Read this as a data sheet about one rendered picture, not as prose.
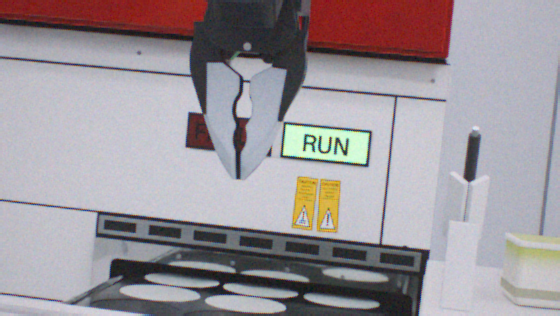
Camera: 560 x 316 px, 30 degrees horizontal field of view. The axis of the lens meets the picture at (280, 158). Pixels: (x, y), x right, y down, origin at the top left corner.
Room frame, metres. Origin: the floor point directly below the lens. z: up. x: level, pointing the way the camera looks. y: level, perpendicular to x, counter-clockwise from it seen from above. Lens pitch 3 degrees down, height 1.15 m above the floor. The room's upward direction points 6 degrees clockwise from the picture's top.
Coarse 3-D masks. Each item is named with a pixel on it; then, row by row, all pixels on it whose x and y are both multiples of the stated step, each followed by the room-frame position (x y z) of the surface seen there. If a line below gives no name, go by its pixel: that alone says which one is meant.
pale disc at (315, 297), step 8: (304, 296) 1.37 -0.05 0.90; (312, 296) 1.38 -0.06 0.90; (320, 296) 1.38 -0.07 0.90; (328, 296) 1.39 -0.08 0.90; (336, 296) 1.39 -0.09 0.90; (344, 296) 1.40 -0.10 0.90; (352, 296) 1.41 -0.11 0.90; (360, 296) 1.41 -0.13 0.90; (328, 304) 1.33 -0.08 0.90; (336, 304) 1.34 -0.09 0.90; (344, 304) 1.34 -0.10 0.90; (352, 304) 1.35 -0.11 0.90; (360, 304) 1.35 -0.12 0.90; (368, 304) 1.36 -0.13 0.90; (376, 304) 1.37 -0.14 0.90
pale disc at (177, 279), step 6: (150, 276) 1.40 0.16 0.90; (156, 276) 1.41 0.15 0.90; (162, 276) 1.41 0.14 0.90; (168, 276) 1.42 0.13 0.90; (174, 276) 1.42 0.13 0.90; (180, 276) 1.43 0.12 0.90; (186, 276) 1.43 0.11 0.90; (192, 276) 1.44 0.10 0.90; (198, 276) 1.44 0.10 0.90; (156, 282) 1.37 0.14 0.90; (162, 282) 1.37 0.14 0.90; (168, 282) 1.37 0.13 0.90; (174, 282) 1.38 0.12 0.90; (180, 282) 1.38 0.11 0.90; (186, 282) 1.39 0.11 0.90; (192, 282) 1.39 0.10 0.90; (198, 282) 1.40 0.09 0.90; (204, 282) 1.40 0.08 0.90; (210, 282) 1.40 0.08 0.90; (216, 282) 1.41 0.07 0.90
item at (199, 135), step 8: (192, 120) 1.42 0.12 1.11; (200, 120) 1.42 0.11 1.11; (240, 120) 1.41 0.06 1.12; (192, 128) 1.42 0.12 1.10; (200, 128) 1.42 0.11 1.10; (240, 128) 1.41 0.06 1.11; (192, 136) 1.42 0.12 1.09; (200, 136) 1.42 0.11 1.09; (208, 136) 1.41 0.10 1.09; (240, 136) 1.41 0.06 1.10; (192, 144) 1.42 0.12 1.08; (200, 144) 1.42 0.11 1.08; (208, 144) 1.41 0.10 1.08; (240, 144) 1.41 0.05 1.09
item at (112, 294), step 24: (120, 288) 1.30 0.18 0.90; (192, 288) 1.35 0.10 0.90; (216, 288) 1.36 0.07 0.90; (288, 288) 1.42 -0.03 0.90; (312, 288) 1.44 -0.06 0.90; (144, 312) 1.18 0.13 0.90; (168, 312) 1.19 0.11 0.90; (192, 312) 1.20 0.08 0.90; (216, 312) 1.22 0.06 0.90; (240, 312) 1.22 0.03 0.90; (288, 312) 1.25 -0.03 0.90; (312, 312) 1.27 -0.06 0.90; (336, 312) 1.29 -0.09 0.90; (360, 312) 1.30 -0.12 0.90; (384, 312) 1.31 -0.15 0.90
